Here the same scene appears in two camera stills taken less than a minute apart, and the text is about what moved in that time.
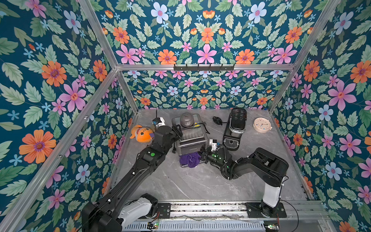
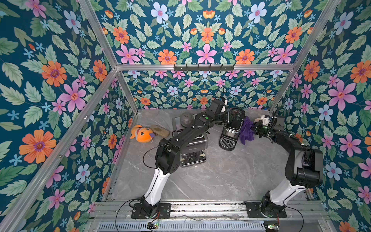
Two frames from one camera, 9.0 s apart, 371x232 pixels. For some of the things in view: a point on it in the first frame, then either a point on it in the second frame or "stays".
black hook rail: [204, 68] stays
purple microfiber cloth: [192, 159] -> [247, 131]
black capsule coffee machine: [235, 127] stays
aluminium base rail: [292, 216] stays
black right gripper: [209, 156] -> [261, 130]
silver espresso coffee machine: [194, 137] stays
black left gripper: [177, 135] -> [226, 117]
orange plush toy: [141, 134] stays
